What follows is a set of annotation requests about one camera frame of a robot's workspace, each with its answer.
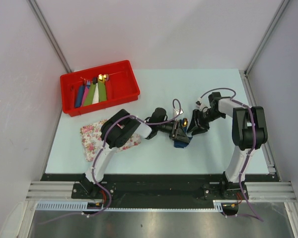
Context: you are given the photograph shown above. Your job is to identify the gold spoon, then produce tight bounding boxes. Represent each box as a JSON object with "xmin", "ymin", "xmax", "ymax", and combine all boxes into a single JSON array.
[{"xmin": 182, "ymin": 118, "xmax": 188, "ymax": 127}]

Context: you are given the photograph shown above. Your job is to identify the white rolled napkin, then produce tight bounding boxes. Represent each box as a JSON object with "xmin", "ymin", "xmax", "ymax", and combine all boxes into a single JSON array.
[{"xmin": 92, "ymin": 84, "xmax": 99, "ymax": 104}]

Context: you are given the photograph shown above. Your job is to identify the blue rolled napkin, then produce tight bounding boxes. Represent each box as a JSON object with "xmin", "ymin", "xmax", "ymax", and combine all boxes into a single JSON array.
[{"xmin": 74, "ymin": 84, "xmax": 85, "ymax": 108}]

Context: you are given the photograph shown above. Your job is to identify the right aluminium corner post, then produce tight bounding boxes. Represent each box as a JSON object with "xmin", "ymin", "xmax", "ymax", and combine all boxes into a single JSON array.
[{"xmin": 245, "ymin": 0, "xmax": 293, "ymax": 75}]

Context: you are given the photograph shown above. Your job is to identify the dark blue paper napkin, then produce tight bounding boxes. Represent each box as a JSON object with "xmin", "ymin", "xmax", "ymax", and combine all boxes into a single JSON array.
[{"xmin": 173, "ymin": 124, "xmax": 193, "ymax": 148}]

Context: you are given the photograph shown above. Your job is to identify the red plastic bin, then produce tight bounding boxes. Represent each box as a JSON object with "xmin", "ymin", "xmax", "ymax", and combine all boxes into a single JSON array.
[{"xmin": 60, "ymin": 60, "xmax": 140, "ymax": 117}]

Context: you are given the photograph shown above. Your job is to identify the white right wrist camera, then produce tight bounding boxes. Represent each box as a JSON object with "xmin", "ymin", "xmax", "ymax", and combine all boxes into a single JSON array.
[{"xmin": 196, "ymin": 98, "xmax": 208, "ymax": 112}]

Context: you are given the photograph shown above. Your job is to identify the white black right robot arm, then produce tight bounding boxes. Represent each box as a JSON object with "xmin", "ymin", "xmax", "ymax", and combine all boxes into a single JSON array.
[{"xmin": 187, "ymin": 92, "xmax": 268, "ymax": 200}]

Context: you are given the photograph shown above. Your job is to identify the olive green rolled napkin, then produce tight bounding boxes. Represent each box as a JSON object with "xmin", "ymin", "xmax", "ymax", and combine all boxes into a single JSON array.
[{"xmin": 97, "ymin": 74, "xmax": 109, "ymax": 102}]

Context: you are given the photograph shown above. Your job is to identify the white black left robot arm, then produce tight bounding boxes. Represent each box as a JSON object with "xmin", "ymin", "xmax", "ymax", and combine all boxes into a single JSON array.
[{"xmin": 79, "ymin": 108, "xmax": 192, "ymax": 198}]

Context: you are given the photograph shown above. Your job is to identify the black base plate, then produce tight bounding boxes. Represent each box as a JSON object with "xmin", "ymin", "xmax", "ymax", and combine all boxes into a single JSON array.
[{"xmin": 41, "ymin": 173, "xmax": 280, "ymax": 200}]

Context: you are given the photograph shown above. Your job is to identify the aluminium corner post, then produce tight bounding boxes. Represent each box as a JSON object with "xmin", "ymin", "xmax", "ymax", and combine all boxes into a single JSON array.
[
  {"xmin": 26, "ymin": 0, "xmax": 72, "ymax": 73},
  {"xmin": 245, "ymin": 0, "xmax": 293, "ymax": 75}
]

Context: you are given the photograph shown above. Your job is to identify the left aluminium corner post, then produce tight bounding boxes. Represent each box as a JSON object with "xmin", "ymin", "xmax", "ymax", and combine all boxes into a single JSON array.
[{"xmin": 26, "ymin": 0, "xmax": 72, "ymax": 73}]

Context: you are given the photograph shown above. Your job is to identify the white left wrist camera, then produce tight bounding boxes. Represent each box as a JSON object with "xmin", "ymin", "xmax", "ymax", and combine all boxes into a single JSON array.
[{"xmin": 174, "ymin": 109, "xmax": 184, "ymax": 117}]

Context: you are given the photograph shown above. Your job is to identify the pink rolled napkin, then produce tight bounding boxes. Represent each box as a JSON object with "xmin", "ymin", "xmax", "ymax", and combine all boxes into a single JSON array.
[{"xmin": 81, "ymin": 81, "xmax": 91, "ymax": 107}]

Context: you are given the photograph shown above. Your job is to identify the floral cloth mat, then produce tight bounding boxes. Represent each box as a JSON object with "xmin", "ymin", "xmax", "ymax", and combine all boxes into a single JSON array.
[{"xmin": 80, "ymin": 119, "xmax": 141, "ymax": 162}]

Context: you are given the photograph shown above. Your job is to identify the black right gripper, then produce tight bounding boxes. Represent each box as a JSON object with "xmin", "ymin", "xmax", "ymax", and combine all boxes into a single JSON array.
[{"xmin": 186, "ymin": 109, "xmax": 225, "ymax": 136}]

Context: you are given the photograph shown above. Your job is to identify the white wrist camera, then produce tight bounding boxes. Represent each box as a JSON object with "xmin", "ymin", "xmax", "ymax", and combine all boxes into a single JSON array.
[
  {"xmin": 196, "ymin": 98, "xmax": 208, "ymax": 112},
  {"xmin": 174, "ymin": 109, "xmax": 184, "ymax": 117}
]

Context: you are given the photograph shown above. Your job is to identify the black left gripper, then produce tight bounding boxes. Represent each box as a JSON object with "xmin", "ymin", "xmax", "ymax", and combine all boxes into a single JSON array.
[{"xmin": 156, "ymin": 119, "xmax": 189, "ymax": 143}]

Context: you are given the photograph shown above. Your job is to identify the white slotted cable duct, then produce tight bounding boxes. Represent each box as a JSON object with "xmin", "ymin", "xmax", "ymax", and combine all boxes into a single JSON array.
[{"xmin": 36, "ymin": 200, "xmax": 225, "ymax": 213}]

